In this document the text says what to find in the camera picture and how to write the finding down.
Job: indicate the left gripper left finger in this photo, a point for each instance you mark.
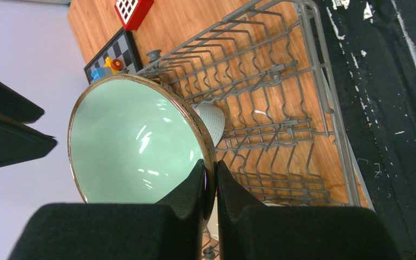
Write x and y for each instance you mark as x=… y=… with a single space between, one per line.
x=169 y=229

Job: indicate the grey wire dish rack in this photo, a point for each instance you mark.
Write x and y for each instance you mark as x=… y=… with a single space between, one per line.
x=266 y=66

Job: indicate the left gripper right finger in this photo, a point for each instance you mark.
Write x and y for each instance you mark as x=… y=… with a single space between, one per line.
x=249 y=229

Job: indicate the mint green flower bowl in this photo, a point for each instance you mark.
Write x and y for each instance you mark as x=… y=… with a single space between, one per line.
x=131 y=141

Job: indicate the black white chessboard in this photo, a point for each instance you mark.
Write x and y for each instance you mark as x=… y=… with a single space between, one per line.
x=120 y=47

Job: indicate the red toy brick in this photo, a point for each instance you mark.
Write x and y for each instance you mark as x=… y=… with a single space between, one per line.
x=132 y=12

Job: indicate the blue orange toy car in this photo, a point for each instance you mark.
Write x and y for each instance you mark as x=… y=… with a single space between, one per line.
x=111 y=67

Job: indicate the light teal checked bowl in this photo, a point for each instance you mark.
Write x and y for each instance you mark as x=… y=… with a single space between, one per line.
x=213 y=118

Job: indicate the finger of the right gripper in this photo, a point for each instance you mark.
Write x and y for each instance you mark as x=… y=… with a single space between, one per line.
x=17 y=107
x=20 y=143

